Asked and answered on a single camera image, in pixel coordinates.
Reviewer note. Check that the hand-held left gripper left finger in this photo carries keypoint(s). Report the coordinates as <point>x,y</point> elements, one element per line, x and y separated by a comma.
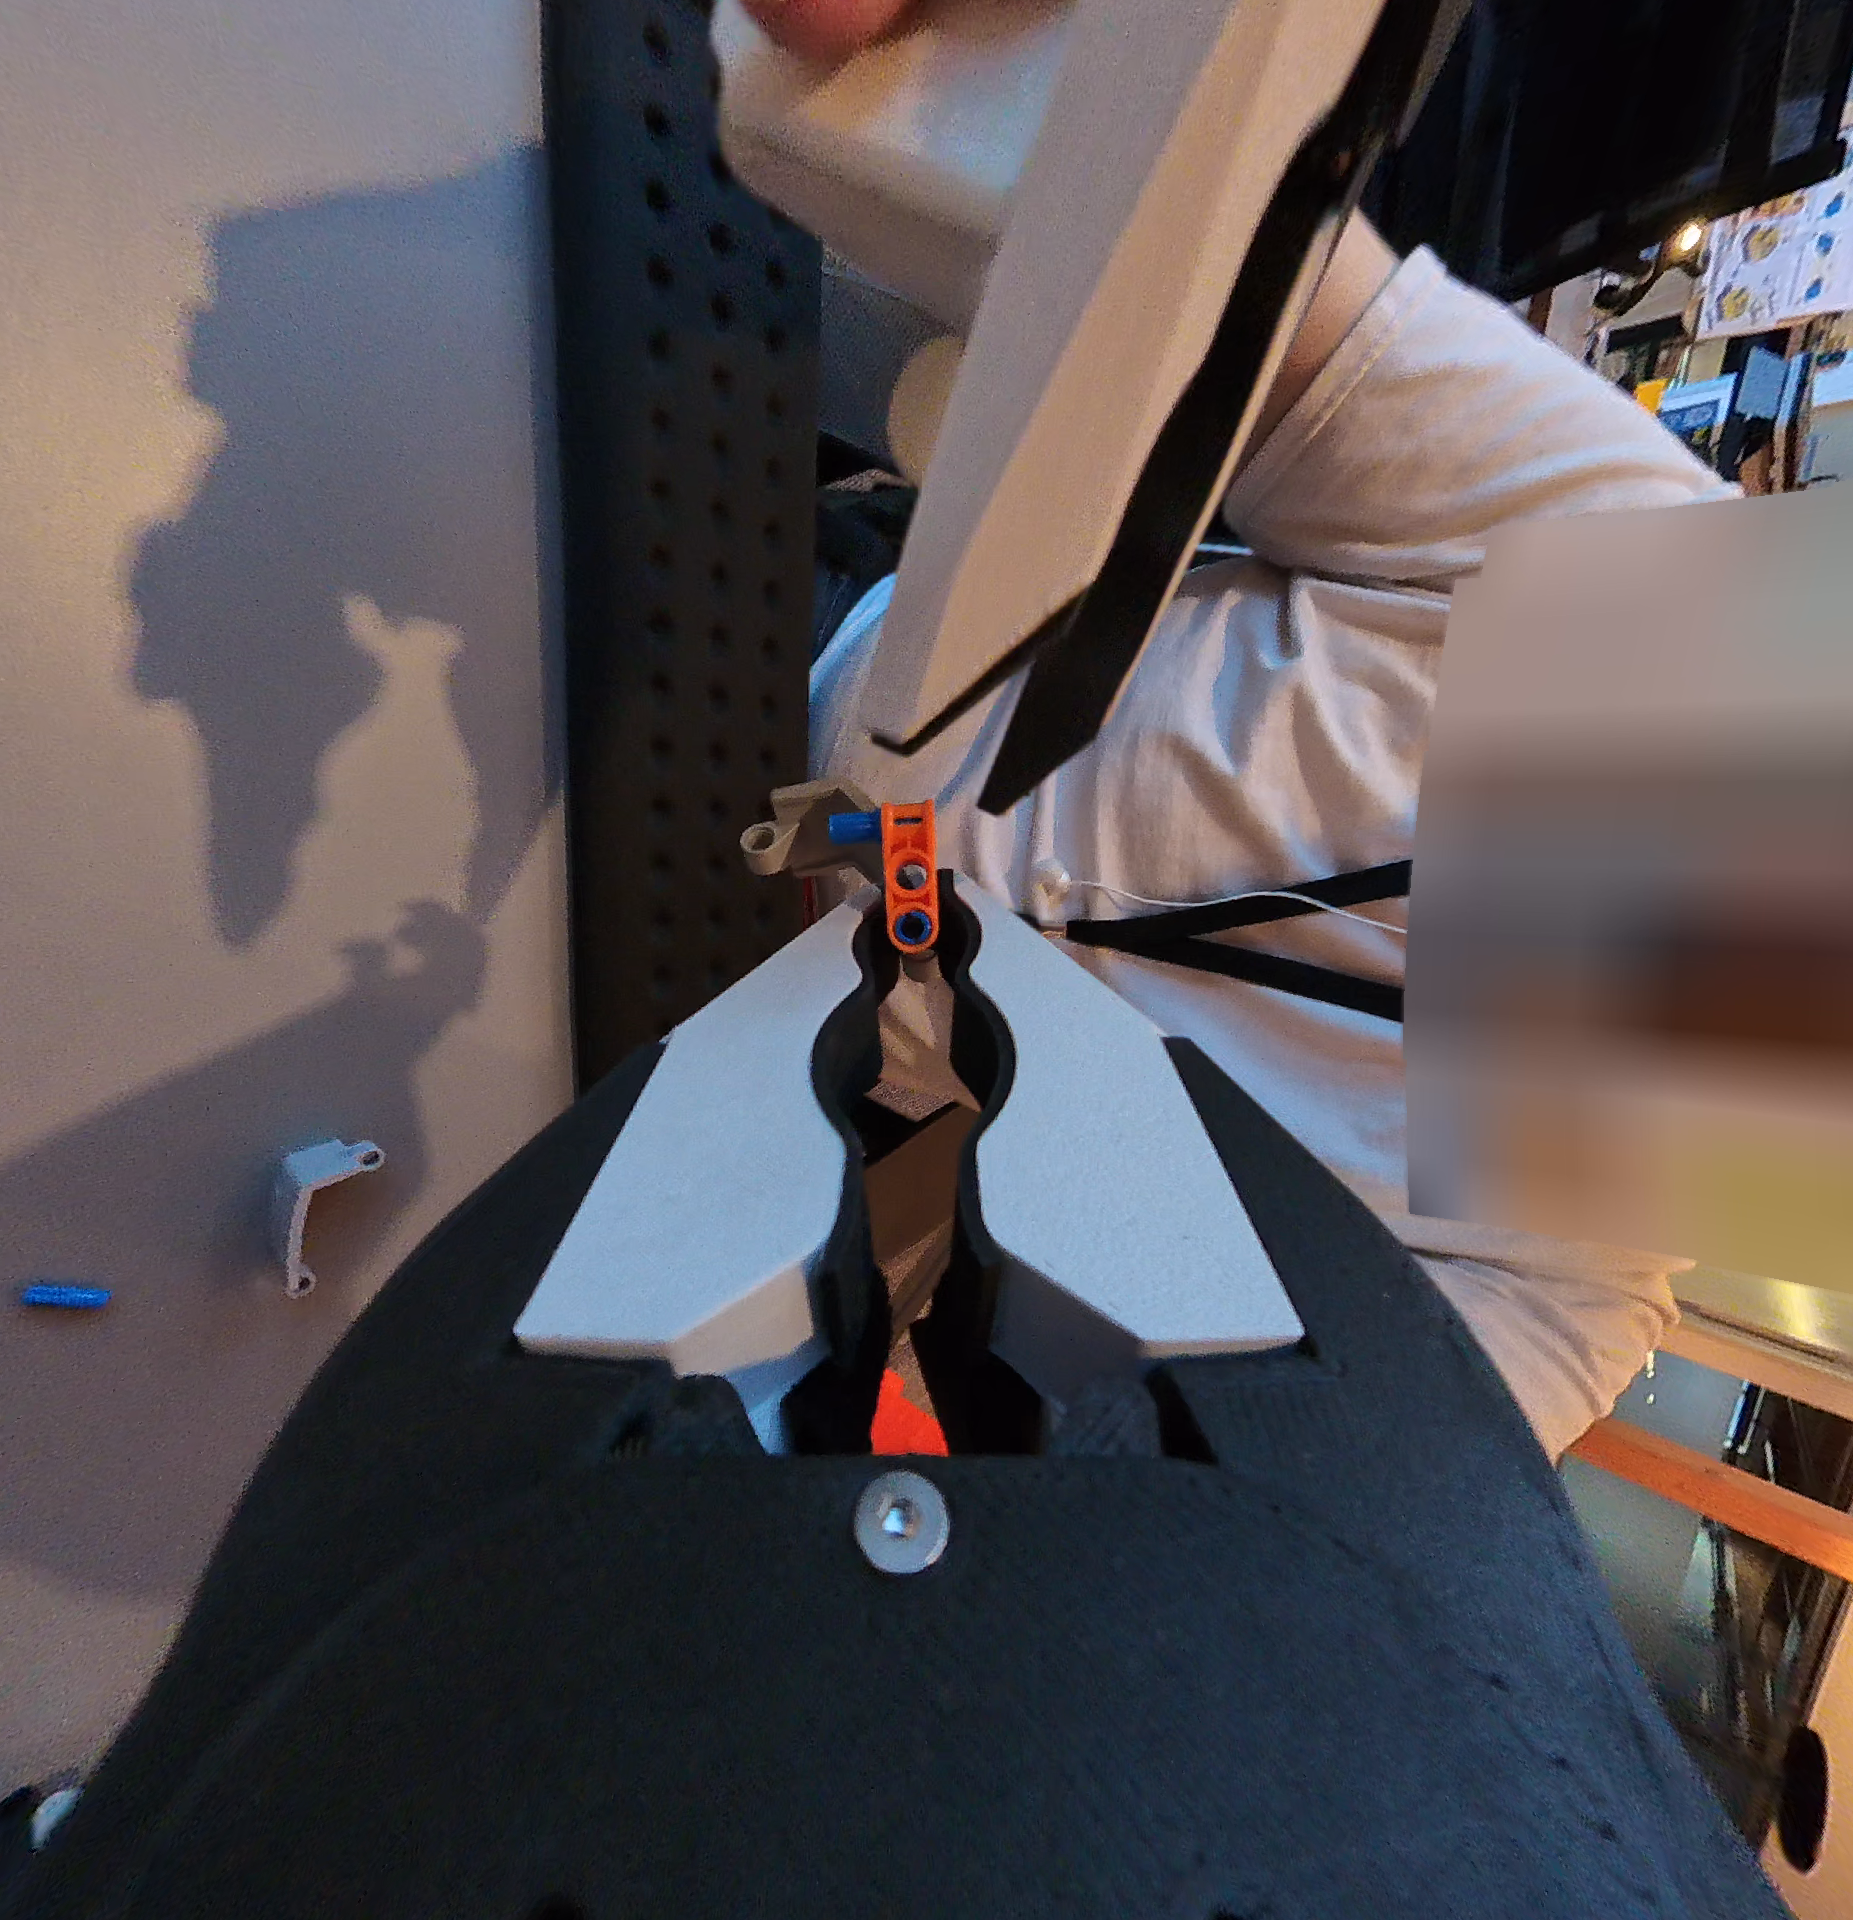
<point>686,1201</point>

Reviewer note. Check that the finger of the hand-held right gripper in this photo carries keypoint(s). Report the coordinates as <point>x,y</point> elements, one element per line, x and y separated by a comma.
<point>1167,570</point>
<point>1077,451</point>

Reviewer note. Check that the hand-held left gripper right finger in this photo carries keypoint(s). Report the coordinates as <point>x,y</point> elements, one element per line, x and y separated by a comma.
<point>1137,1201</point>

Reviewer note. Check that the orange connector piece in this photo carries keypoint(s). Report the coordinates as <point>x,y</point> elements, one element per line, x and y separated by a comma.
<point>911,840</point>

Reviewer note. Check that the grey curved building piece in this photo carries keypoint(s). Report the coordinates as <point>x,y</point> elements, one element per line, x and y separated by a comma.
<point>299,1201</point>
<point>807,840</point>

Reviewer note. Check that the blue pin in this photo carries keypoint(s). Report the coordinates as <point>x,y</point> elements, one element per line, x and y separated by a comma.
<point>850,825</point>
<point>65,1296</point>

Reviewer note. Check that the person's right hand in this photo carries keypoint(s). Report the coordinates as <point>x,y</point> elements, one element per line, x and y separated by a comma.
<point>837,22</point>

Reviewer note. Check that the black perforated chair armrest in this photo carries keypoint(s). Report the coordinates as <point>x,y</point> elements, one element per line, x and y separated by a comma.
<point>686,524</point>

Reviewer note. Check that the wall poster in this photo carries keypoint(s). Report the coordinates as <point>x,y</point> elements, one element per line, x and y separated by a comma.
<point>1765,255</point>

